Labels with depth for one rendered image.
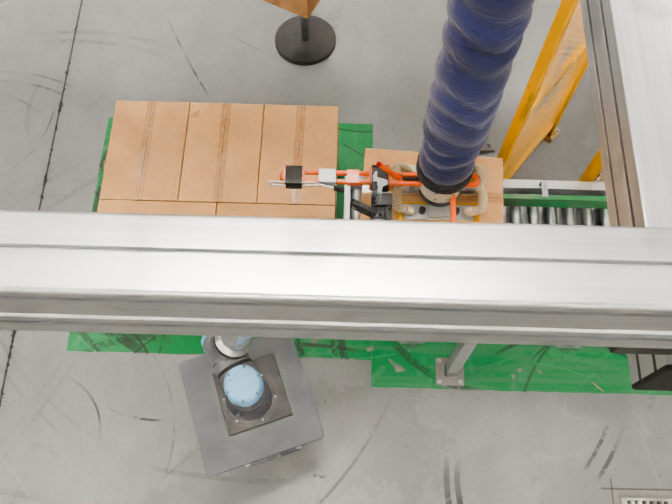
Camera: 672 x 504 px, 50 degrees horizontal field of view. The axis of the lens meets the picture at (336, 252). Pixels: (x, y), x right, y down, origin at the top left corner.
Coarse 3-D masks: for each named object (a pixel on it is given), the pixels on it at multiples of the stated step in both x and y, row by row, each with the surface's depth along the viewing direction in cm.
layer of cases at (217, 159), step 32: (128, 128) 380; (160, 128) 380; (192, 128) 380; (224, 128) 380; (256, 128) 381; (288, 128) 381; (320, 128) 381; (128, 160) 373; (160, 160) 373; (192, 160) 373; (224, 160) 373; (256, 160) 373; (288, 160) 373; (320, 160) 373; (128, 192) 365; (160, 192) 365; (192, 192) 365; (224, 192) 366; (256, 192) 366; (288, 192) 366; (320, 192) 366
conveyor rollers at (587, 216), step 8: (352, 192) 366; (360, 192) 367; (360, 200) 365; (512, 208) 363; (520, 208) 363; (528, 208) 365; (536, 208) 362; (552, 208) 362; (568, 208) 362; (584, 208) 363; (352, 216) 361; (512, 216) 362; (520, 216) 361; (536, 216) 360; (552, 216) 360; (568, 216) 361; (584, 216) 362; (592, 216) 361; (600, 216) 363; (608, 216) 361; (552, 224) 359; (568, 224) 359; (584, 224) 360; (592, 224) 359; (608, 224) 359
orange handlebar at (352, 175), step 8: (280, 176) 292; (352, 176) 292; (408, 176) 293; (416, 176) 293; (472, 176) 292; (352, 184) 292; (360, 184) 292; (368, 184) 292; (392, 184) 291; (400, 184) 291; (408, 184) 291; (416, 184) 291; (472, 184) 291
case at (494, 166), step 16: (368, 160) 311; (384, 160) 311; (400, 160) 311; (416, 160) 311; (480, 160) 311; (496, 160) 311; (368, 176) 308; (496, 176) 308; (368, 192) 305; (496, 192) 305; (496, 208) 302
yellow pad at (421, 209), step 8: (416, 208) 299; (424, 208) 297; (456, 208) 297; (464, 208) 299; (400, 216) 298; (408, 216) 298; (416, 216) 298; (424, 216) 298; (456, 216) 298; (464, 216) 298; (472, 216) 298
